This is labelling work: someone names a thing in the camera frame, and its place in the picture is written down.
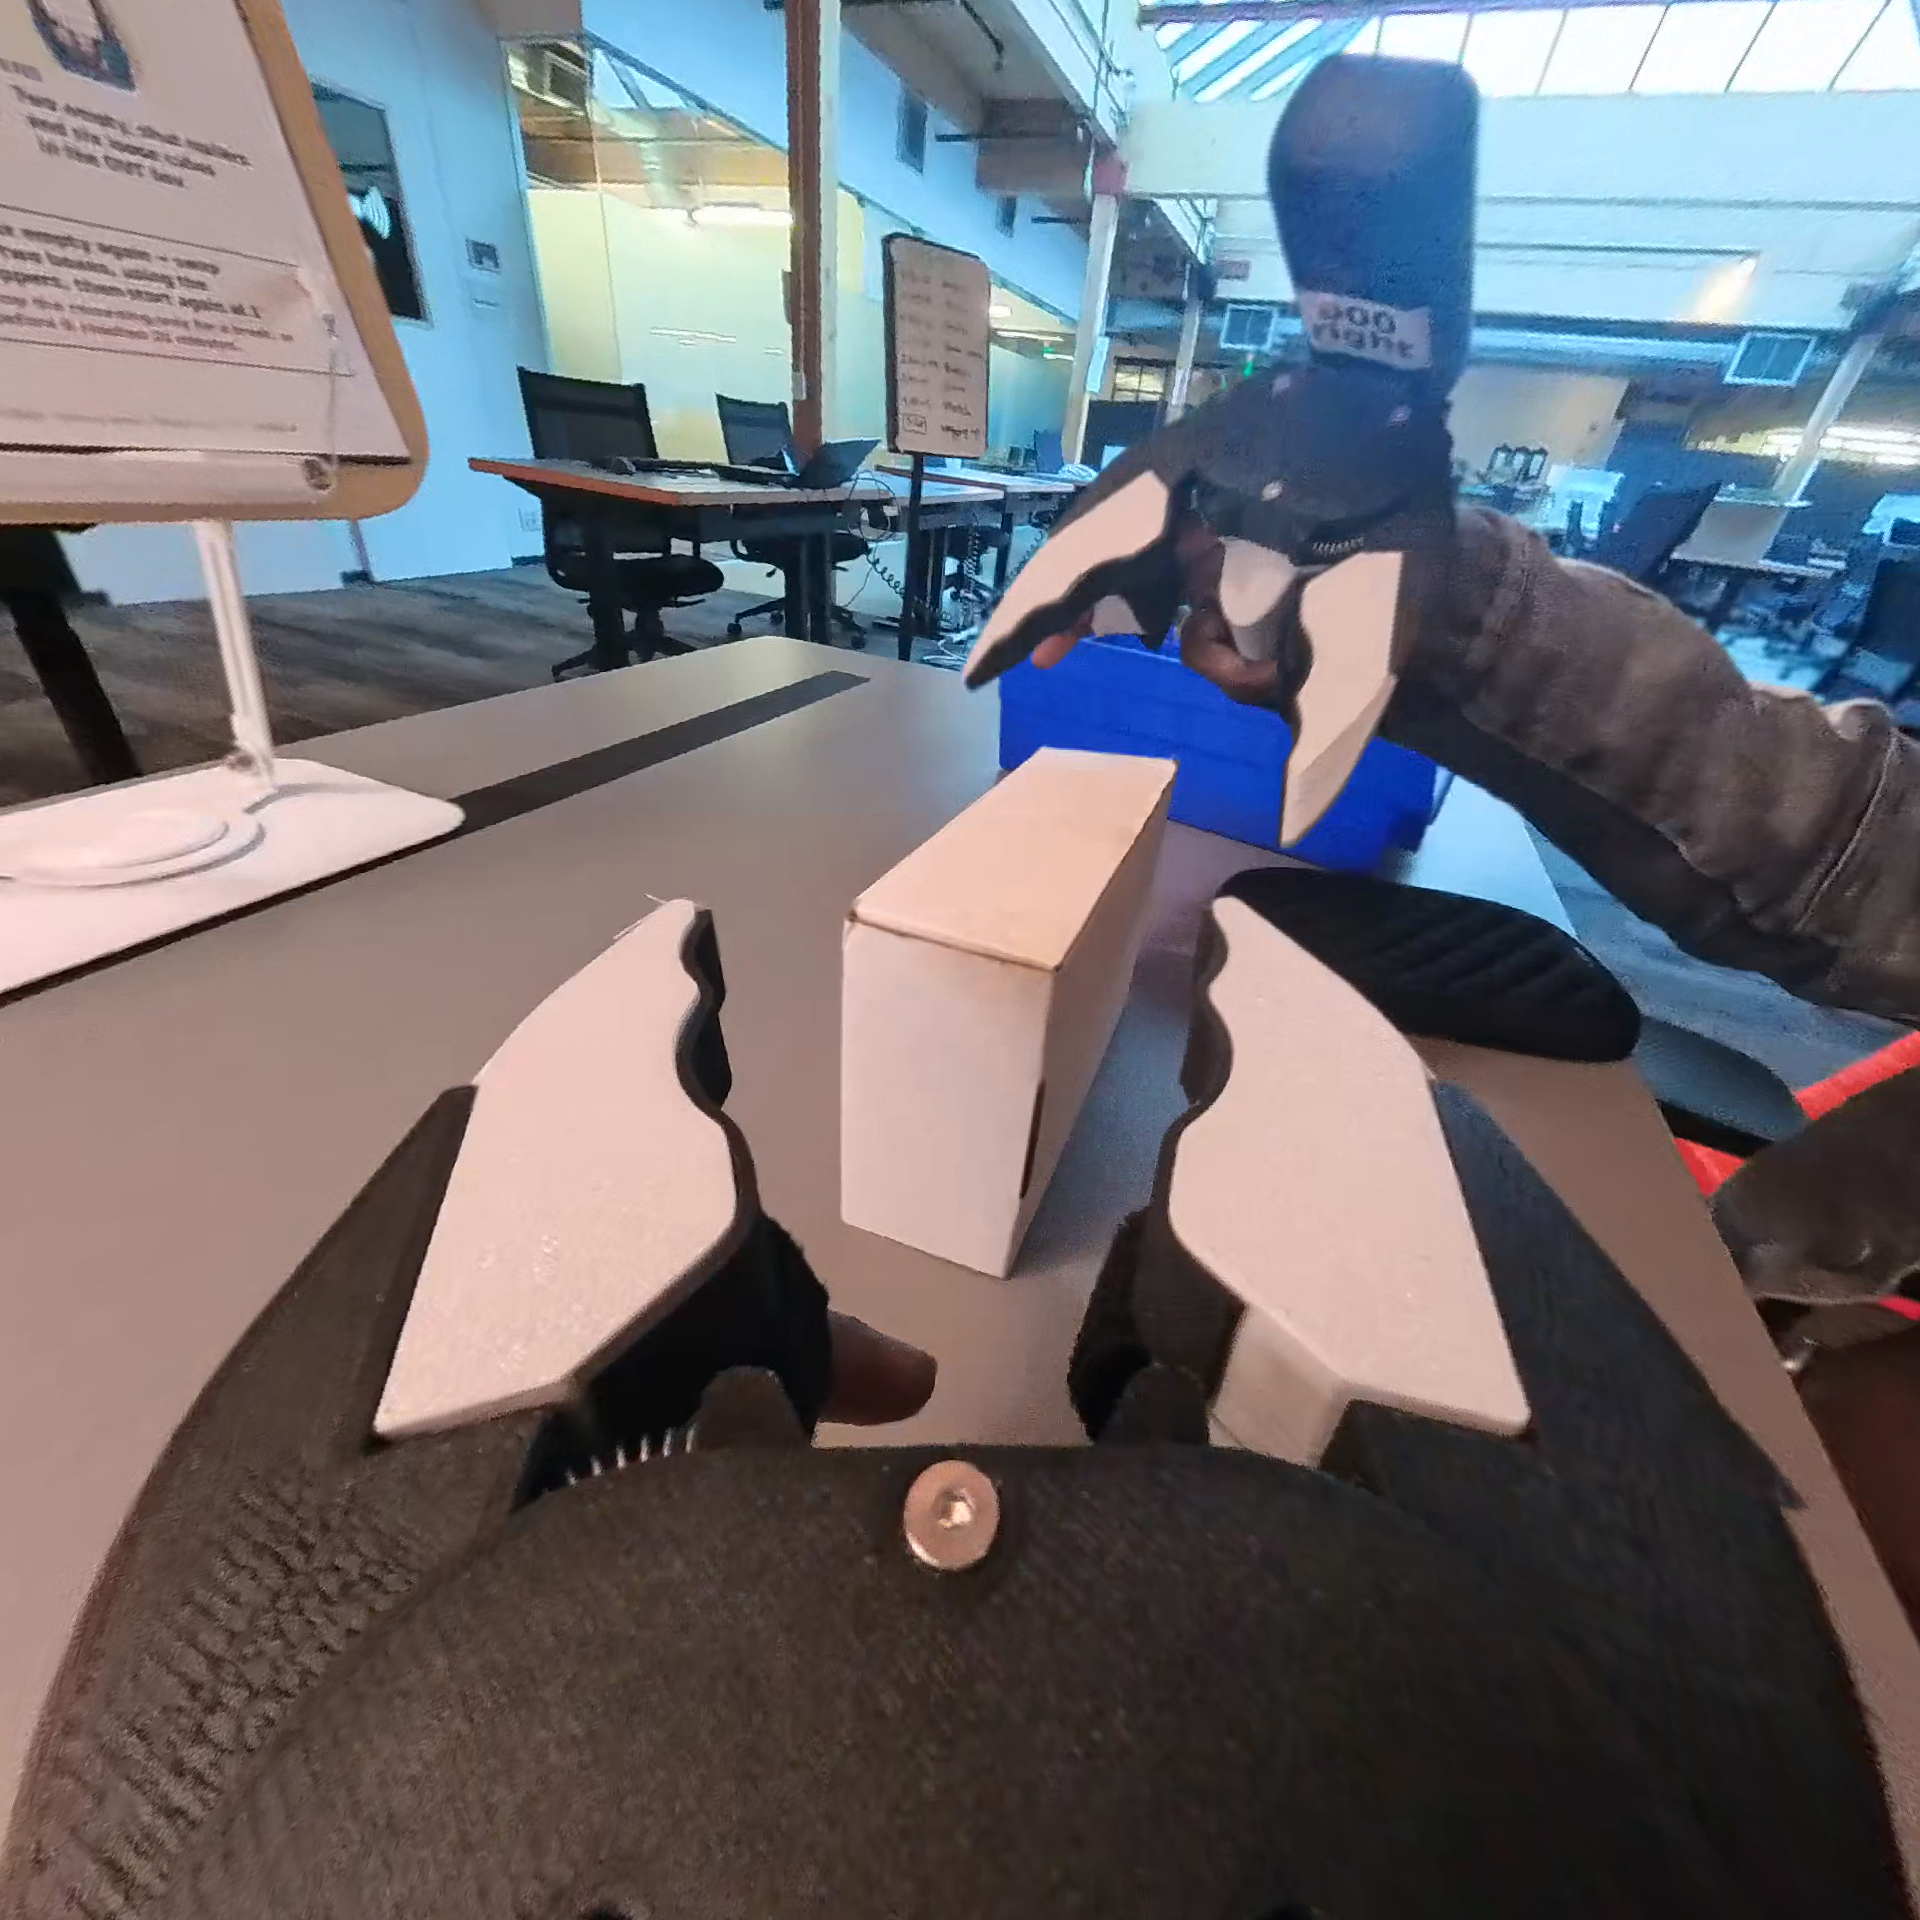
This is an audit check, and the white background desk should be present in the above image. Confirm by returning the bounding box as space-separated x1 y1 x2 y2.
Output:
876 462 1092 662

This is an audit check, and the person's left hand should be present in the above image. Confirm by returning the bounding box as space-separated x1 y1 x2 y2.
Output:
823 1314 939 1427

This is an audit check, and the brown pillar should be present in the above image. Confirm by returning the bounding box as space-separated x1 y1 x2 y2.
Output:
783 0 843 452

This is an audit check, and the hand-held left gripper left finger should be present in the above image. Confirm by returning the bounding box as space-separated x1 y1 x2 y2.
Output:
372 899 760 1447

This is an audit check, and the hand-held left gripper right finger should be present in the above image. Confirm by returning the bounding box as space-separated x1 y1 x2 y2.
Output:
1162 896 1530 1473

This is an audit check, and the white cardboard box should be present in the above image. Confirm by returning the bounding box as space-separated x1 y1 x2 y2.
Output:
840 749 1182 1280

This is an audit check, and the wooden background desk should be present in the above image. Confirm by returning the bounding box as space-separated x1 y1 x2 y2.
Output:
468 453 902 648

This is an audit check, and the person's right hand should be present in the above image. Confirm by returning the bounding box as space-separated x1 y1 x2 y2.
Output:
1176 515 1307 710

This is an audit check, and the person's right forearm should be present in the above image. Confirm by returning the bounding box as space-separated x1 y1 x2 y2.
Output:
1373 503 1920 1021

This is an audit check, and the dark wall screen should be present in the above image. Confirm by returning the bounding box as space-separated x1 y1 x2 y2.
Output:
310 81 427 323

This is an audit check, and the whiteboard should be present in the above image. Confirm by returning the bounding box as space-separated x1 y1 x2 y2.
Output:
879 233 993 462

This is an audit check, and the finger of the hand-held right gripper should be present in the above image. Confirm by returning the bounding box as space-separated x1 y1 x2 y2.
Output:
1219 539 1407 851
962 469 1190 697

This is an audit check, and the white sign stand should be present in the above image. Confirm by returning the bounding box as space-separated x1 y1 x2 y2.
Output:
0 515 468 996

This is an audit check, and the black oval ribbed pad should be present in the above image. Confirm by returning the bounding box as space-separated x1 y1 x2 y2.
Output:
1219 870 1644 1067

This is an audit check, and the black office chair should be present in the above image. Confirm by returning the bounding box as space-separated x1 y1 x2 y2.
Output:
715 391 873 649
516 367 724 680

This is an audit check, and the person's dark jacket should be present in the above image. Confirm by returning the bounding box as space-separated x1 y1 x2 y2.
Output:
1711 1109 1920 1352

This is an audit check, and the paper instruction sign board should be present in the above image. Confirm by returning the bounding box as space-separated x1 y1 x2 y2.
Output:
0 0 432 527

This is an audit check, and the grey desk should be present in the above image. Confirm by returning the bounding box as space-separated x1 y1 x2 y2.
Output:
0 635 1809 1785

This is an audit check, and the blue plastic bin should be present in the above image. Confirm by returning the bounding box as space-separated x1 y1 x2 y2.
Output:
997 629 1454 874

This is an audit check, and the laptop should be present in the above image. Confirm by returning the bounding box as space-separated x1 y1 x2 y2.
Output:
712 438 886 490

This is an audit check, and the red strap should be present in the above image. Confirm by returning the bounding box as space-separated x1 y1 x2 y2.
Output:
1673 1031 1920 1337

